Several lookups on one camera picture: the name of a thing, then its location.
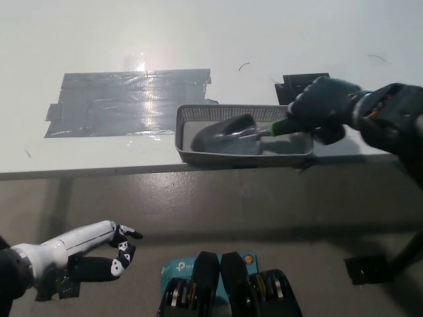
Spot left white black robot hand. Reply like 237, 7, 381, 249
11, 220, 143, 283

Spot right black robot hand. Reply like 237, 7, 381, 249
286, 75, 364, 146

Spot garden trowel green black handle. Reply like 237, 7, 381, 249
190, 114, 300, 152

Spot black tape patch on desk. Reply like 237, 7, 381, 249
274, 74, 331, 106

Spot black robot torso blocks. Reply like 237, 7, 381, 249
157, 251, 303, 317

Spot grey tape piece under basket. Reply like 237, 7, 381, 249
292, 155, 320, 174

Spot grey perforated plastic basket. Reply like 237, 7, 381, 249
174, 104, 315, 164

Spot teal tp-link box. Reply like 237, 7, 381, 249
160, 253, 259, 298

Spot black table leg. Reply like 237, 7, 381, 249
391, 230, 423, 275

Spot large grey duct tape patch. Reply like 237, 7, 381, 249
42, 68, 221, 139

